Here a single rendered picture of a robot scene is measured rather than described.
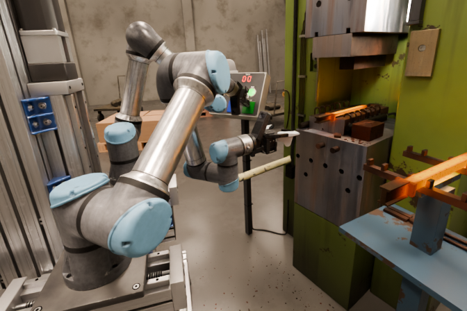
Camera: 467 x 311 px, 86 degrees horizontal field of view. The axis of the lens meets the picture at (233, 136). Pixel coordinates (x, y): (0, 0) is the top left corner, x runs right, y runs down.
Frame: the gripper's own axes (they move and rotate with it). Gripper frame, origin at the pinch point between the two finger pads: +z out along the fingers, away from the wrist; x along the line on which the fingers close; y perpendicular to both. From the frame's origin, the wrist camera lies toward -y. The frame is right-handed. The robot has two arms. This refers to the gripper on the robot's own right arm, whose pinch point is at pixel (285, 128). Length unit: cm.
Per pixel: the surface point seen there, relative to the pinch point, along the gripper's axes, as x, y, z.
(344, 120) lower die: 7.3, 1.1, 30.7
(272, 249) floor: -34, 100, 25
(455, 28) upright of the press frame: 38, -35, 45
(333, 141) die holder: 6.7, 10.3, 24.7
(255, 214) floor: -72, 100, 41
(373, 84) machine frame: -5, -10, 79
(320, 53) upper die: -7.6, -28.8, 30.7
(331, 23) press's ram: -3, -41, 31
